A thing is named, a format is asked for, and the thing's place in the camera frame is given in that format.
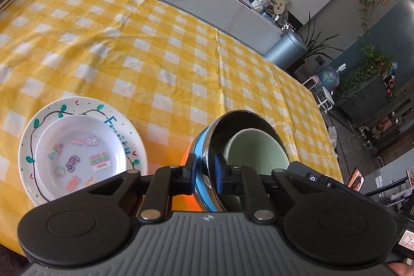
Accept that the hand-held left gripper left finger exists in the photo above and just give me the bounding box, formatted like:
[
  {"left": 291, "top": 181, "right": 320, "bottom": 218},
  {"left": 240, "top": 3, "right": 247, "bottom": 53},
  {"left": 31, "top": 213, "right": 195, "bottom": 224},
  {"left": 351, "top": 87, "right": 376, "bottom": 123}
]
[{"left": 92, "top": 153, "right": 198, "bottom": 222}]

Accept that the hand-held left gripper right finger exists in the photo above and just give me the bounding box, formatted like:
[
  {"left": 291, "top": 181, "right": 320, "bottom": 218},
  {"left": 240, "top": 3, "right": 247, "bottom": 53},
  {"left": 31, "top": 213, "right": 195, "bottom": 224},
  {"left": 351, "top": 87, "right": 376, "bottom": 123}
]
[{"left": 214, "top": 155, "right": 312, "bottom": 222}]

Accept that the blue steel-lined bowl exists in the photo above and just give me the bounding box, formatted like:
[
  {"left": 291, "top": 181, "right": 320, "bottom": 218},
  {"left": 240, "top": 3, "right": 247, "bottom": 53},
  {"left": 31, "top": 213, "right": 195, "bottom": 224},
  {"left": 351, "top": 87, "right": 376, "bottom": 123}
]
[{"left": 188, "top": 110, "right": 288, "bottom": 212}]

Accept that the green ceramic bowl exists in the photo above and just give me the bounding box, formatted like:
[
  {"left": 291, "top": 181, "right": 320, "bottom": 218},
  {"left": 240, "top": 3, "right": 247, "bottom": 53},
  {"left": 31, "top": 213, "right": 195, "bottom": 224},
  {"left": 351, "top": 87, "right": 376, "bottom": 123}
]
[{"left": 224, "top": 128, "right": 287, "bottom": 176}]

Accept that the small white sticker plate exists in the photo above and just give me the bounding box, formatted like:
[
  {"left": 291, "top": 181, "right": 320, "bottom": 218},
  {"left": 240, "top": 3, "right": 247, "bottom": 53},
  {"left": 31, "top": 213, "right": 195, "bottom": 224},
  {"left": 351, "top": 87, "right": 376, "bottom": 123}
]
[{"left": 34, "top": 114, "right": 127, "bottom": 202}]

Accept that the large fruit-painted white plate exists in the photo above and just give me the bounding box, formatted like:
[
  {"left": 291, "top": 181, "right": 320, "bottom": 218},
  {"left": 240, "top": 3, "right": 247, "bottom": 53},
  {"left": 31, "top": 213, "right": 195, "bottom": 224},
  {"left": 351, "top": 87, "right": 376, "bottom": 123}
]
[{"left": 18, "top": 96, "right": 148, "bottom": 207}]

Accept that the person's right hand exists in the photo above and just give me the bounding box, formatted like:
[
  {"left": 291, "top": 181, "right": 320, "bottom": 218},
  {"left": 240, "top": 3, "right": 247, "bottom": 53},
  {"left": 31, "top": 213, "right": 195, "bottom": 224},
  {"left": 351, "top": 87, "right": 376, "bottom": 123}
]
[{"left": 387, "top": 262, "right": 414, "bottom": 276}]

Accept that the smartphone with pink screen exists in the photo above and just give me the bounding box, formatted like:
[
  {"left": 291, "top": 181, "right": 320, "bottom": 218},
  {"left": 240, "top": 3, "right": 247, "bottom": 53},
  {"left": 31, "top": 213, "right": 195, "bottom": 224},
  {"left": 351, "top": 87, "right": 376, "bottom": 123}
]
[{"left": 348, "top": 167, "right": 365, "bottom": 191}]

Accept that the dark teal cabinet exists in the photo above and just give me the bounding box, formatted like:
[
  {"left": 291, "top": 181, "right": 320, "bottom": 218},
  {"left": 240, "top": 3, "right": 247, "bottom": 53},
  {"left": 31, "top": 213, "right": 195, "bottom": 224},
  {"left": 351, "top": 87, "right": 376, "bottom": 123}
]
[{"left": 333, "top": 71, "right": 400, "bottom": 128}]

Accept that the white round stool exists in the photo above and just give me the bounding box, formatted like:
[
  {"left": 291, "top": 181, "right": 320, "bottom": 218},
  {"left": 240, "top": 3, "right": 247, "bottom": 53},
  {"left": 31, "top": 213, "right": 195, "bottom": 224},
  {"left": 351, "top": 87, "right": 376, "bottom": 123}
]
[{"left": 315, "top": 86, "right": 334, "bottom": 113}]

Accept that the blue water jug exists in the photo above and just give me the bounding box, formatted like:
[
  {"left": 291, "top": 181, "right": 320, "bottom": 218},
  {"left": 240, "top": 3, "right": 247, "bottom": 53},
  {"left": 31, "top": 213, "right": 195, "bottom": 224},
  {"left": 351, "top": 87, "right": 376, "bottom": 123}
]
[{"left": 319, "top": 64, "right": 346, "bottom": 92}]

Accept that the pink space heater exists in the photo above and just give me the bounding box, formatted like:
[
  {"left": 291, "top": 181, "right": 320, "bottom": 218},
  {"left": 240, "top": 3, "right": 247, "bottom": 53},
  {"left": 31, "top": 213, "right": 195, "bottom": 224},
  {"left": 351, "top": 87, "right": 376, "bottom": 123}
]
[{"left": 302, "top": 76, "right": 321, "bottom": 91}]

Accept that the trailing ivy plant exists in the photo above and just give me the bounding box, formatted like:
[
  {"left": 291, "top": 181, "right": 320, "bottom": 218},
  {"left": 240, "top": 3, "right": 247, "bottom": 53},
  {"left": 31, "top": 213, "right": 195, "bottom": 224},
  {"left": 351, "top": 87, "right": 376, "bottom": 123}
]
[{"left": 339, "top": 43, "right": 393, "bottom": 100}]

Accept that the yellow checked tablecloth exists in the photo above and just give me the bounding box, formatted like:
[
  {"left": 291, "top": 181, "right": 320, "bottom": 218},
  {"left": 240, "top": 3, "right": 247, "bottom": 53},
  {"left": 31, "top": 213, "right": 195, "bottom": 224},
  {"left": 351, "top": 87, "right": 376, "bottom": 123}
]
[{"left": 0, "top": 0, "right": 343, "bottom": 259}]

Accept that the grey-blue metal trash can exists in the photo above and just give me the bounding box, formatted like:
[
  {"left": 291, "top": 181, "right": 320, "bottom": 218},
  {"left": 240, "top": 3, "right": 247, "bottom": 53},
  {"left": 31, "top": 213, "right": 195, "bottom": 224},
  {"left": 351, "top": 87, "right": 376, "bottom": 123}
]
[{"left": 263, "top": 30, "right": 308, "bottom": 65}]

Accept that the potted snake plant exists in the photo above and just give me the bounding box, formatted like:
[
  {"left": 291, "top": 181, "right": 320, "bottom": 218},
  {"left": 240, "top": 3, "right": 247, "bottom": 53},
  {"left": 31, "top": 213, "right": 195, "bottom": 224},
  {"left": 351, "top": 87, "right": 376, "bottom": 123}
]
[{"left": 293, "top": 12, "right": 343, "bottom": 73}]

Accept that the teddy bear toy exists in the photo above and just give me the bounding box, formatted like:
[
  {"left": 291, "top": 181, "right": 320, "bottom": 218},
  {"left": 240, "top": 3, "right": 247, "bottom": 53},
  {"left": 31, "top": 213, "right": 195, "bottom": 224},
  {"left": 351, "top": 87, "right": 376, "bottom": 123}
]
[{"left": 252, "top": 0, "right": 274, "bottom": 13}]

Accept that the trailing wall plant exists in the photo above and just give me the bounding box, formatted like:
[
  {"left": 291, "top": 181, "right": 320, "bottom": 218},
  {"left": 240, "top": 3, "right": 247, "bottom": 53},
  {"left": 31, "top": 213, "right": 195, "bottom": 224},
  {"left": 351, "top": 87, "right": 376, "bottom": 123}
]
[{"left": 356, "top": 0, "right": 379, "bottom": 40}]

